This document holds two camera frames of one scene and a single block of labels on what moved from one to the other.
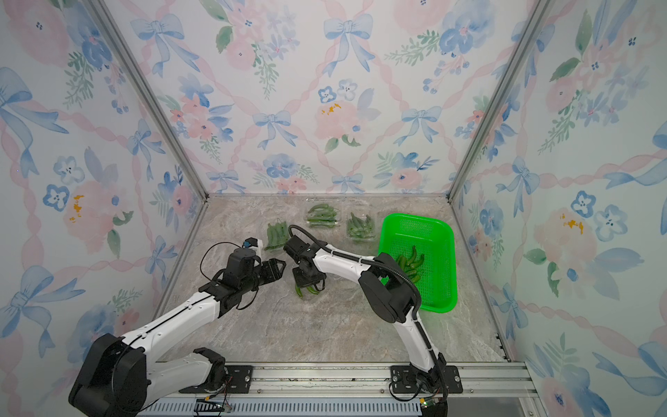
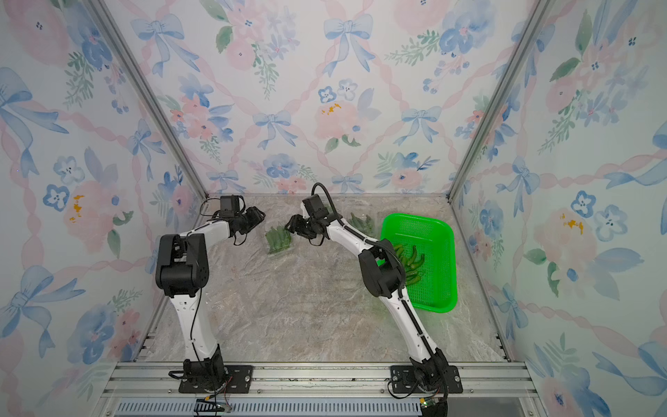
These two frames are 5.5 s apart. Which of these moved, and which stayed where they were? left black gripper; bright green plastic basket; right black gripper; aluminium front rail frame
Moved: left black gripper; right black gripper
Stayed: aluminium front rail frame; bright green plastic basket
